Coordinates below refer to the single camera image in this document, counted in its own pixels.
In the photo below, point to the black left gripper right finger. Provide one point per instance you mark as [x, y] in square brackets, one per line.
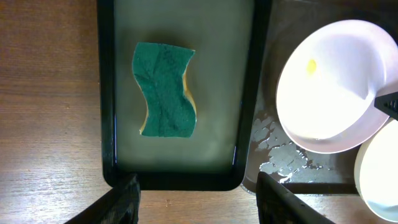
[276, 204]

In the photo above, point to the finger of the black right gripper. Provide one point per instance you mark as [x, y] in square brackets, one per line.
[388, 104]

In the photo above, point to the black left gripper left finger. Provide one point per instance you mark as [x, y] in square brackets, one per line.
[120, 205]

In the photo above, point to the pink plate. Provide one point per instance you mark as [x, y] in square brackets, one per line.
[327, 89]

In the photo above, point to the cream white plate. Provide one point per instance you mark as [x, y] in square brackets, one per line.
[375, 172]

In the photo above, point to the green and yellow sponge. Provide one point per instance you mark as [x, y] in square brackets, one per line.
[160, 72]

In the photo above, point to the large brown tray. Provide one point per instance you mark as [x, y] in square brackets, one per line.
[285, 24]

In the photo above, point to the dark green small tray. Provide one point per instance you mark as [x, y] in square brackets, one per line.
[222, 76]

